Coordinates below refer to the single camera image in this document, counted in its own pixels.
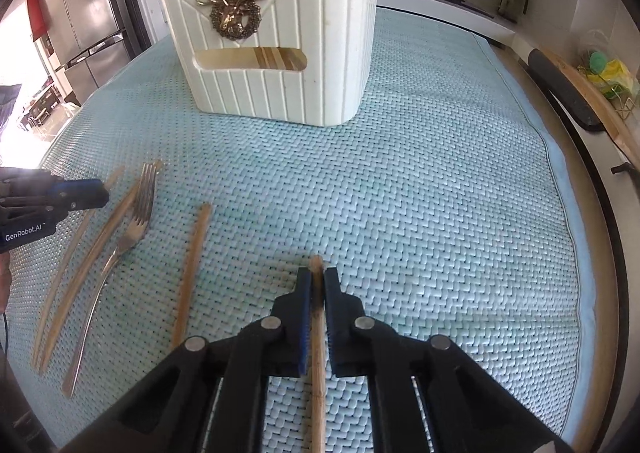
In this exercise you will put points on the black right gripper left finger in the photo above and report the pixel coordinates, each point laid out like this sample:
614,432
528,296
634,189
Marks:
289,354

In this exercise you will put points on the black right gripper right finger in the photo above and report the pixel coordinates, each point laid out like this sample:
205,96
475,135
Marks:
347,351

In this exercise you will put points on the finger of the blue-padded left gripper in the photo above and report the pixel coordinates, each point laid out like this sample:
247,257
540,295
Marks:
79,194

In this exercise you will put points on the wooden chopstick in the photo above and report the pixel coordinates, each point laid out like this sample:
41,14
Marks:
60,272
54,329
193,257
318,359

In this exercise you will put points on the silver metal fork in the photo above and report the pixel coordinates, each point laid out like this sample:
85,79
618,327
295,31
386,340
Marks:
135,231

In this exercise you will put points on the wooden chopstick under fork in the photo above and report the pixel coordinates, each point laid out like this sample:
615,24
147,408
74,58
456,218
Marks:
54,329

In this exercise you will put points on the stainless steel refrigerator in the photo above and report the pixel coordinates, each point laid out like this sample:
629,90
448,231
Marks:
88,41

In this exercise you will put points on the light blue woven mat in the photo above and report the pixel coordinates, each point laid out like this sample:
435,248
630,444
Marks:
445,205

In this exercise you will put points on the white ribbed utensil holder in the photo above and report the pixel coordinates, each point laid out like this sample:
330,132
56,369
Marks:
300,61

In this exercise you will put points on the black cutting board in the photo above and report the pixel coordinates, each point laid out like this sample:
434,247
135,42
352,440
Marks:
550,79

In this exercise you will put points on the wooden cutting board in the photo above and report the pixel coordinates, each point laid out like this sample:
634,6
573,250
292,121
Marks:
604,110

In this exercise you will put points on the bag with yellow green items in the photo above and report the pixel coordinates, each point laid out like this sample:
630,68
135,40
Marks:
607,72

